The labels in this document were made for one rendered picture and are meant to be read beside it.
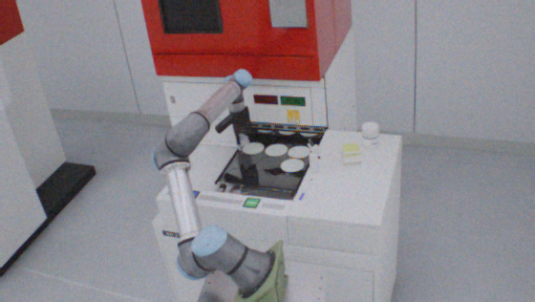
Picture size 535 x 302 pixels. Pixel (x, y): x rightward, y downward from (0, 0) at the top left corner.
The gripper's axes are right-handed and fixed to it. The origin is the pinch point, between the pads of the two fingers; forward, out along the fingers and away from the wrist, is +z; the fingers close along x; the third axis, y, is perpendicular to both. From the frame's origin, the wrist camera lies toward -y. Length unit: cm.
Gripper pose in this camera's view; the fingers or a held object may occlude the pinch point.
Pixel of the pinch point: (238, 147)
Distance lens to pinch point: 247.8
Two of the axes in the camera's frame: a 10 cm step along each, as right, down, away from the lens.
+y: 9.8, -1.9, 1.0
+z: 1.1, 8.4, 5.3
